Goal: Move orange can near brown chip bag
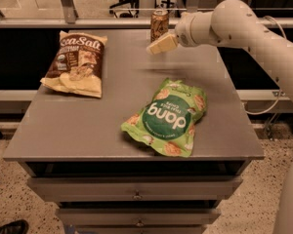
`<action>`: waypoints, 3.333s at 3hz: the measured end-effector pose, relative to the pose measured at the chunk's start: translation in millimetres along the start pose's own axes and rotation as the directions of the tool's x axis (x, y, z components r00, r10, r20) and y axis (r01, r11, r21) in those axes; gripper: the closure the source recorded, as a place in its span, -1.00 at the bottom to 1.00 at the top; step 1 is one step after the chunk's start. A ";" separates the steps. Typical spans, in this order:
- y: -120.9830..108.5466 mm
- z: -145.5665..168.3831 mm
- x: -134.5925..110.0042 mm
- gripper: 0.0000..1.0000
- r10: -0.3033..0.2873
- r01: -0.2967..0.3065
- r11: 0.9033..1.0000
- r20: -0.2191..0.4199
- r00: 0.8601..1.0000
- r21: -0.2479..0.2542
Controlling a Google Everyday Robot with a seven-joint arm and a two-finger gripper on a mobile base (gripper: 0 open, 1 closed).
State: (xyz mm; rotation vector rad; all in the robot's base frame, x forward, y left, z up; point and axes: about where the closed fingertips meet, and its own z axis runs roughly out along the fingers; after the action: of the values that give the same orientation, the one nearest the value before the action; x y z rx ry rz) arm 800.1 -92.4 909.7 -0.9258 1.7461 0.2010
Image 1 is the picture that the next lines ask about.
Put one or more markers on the grey upper drawer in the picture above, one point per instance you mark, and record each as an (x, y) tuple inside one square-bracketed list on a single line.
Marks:
[(104, 189)]

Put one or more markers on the orange soda can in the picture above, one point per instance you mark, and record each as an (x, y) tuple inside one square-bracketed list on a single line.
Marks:
[(158, 24)]

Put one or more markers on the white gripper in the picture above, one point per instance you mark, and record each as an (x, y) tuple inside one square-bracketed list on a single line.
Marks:
[(185, 31)]

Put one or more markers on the green dang chip bag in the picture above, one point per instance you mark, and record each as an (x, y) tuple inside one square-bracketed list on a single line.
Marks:
[(167, 123)]

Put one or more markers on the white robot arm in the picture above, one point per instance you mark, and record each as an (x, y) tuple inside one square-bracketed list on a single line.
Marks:
[(233, 24)]

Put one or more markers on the black office chair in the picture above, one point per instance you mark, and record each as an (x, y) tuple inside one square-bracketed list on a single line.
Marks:
[(132, 11)]

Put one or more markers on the grey lower drawer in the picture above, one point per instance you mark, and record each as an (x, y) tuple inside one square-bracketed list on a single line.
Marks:
[(137, 217)]

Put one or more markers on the grey drawer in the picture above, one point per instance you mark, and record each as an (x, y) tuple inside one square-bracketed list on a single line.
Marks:
[(104, 189), (137, 217)]

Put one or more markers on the black shoe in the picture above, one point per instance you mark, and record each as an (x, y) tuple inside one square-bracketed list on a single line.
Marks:
[(15, 227)]

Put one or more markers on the brown sea salt chip bag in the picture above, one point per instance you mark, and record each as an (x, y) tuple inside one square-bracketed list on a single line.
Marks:
[(77, 66)]

